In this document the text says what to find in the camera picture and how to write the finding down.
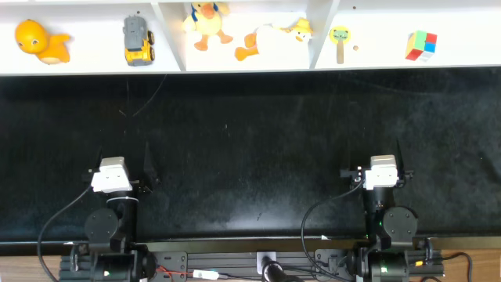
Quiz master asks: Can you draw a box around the white shelf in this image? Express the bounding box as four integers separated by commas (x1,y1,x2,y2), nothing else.
0,0,501,77

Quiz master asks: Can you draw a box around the grey and yellow toy truck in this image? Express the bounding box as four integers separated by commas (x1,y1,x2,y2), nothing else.
121,14,157,67

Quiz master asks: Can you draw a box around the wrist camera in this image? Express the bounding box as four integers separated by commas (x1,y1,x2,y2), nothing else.
363,154,400,191
90,156,133,194

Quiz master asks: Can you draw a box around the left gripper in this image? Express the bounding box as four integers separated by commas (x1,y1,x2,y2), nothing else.
81,140,160,197

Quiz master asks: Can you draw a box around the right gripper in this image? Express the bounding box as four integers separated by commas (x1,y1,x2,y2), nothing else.
339,138,415,193

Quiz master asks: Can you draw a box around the yellow plush duck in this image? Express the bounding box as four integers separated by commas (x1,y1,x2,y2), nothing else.
181,2,235,52

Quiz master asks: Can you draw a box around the yellow rubber duck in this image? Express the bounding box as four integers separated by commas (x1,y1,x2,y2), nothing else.
14,18,73,66

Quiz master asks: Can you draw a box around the black cable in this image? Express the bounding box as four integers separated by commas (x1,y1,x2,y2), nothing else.
36,184,96,282
300,181,366,282

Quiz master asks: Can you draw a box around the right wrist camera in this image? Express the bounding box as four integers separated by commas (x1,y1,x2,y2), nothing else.
363,154,400,191

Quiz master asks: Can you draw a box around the mounting rail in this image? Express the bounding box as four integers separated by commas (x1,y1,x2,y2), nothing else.
58,236,474,282

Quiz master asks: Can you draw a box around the many-coloured puzzle cube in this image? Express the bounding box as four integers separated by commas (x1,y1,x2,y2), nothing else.
404,29,438,63

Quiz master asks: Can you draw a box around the white plush duck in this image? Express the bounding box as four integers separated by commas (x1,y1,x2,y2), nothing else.
234,17,315,63

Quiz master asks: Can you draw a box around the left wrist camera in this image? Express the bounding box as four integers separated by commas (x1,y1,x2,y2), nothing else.
90,156,133,194

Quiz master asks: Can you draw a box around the yellow rattle drum toy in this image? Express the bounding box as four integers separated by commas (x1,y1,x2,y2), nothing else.
328,25,360,66

